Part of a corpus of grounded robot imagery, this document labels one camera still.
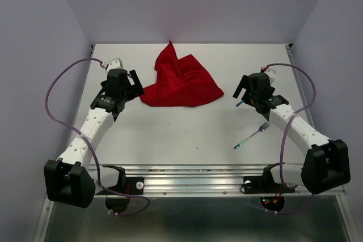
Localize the red cloth napkin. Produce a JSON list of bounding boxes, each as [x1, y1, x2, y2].
[[141, 42, 224, 107]]

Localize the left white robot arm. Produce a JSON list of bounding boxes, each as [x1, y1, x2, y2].
[[44, 68, 144, 208]]

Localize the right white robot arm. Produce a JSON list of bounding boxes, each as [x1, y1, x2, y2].
[[233, 70, 351, 195]]

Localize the iridescent metal fork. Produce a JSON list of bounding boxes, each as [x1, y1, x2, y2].
[[233, 121, 271, 150]]

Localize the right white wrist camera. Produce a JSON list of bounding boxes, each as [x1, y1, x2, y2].
[[260, 66, 276, 85]]

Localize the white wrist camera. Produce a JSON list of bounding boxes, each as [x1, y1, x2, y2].
[[102, 58, 123, 73], [260, 66, 276, 85]]

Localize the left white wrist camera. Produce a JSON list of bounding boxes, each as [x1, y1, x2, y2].
[[102, 58, 123, 73]]

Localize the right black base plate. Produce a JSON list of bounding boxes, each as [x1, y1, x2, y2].
[[240, 163, 295, 194]]

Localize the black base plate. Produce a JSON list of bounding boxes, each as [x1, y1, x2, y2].
[[240, 163, 295, 194], [100, 164, 145, 196]]

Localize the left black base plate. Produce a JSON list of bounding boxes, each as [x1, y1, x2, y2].
[[100, 164, 145, 196]]

